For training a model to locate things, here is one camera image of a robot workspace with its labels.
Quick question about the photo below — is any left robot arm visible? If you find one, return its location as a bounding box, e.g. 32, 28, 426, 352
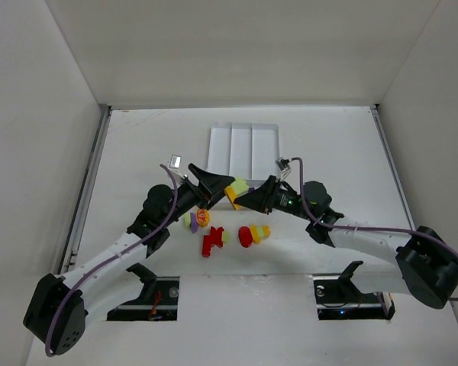
23, 164, 235, 358

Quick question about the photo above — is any right aluminium frame rail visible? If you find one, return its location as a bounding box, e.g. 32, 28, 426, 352
370, 104, 416, 230

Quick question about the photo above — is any aluminium frame rail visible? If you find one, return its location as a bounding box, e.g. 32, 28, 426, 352
370, 104, 416, 230
59, 104, 111, 271

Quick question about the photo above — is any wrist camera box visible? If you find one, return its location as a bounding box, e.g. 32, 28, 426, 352
168, 154, 182, 170
275, 157, 291, 180

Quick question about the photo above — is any white divided plastic tray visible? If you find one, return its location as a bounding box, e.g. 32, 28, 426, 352
207, 123, 280, 187

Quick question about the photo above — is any lavender half-round brick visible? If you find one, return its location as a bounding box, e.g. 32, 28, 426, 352
189, 213, 199, 233

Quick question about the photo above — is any lime green brick by red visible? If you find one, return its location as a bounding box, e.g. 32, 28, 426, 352
221, 230, 230, 245

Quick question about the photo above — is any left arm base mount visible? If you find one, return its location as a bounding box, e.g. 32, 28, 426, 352
106, 264, 180, 322

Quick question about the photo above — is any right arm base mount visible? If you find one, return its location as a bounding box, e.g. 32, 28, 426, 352
313, 261, 395, 321

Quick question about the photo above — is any yellow long brick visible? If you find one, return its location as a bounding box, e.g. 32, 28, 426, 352
224, 185, 240, 210

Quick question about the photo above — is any lime green square brick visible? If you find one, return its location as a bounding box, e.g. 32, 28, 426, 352
230, 177, 250, 196

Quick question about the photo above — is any yellow butterfly print brick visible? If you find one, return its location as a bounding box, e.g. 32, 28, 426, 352
195, 208, 210, 227

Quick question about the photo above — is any left aluminium frame rail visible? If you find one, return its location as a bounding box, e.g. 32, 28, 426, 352
59, 104, 111, 271

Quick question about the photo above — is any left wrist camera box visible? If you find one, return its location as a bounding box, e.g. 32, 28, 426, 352
168, 154, 182, 170

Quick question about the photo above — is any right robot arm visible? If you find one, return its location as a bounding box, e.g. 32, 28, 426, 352
235, 175, 458, 309

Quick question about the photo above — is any red butterfly-shaped brick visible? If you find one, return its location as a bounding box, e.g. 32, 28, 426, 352
202, 226, 224, 258

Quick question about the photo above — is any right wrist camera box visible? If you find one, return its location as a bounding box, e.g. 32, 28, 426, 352
275, 157, 291, 180

